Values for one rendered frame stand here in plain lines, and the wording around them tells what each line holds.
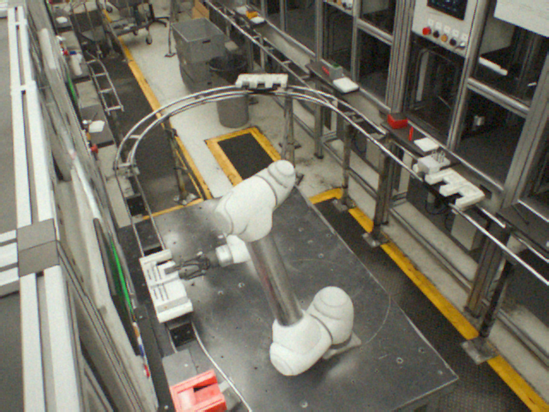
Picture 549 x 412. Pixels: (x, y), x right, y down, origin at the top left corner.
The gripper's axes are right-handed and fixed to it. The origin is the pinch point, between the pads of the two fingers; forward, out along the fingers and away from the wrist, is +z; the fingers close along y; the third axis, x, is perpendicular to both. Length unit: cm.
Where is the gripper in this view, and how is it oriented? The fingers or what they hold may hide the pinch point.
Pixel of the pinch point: (172, 273)
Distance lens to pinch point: 209.4
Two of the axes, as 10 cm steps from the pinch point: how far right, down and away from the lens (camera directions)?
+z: -9.2, 3.0, -2.4
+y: -0.8, -7.5, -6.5
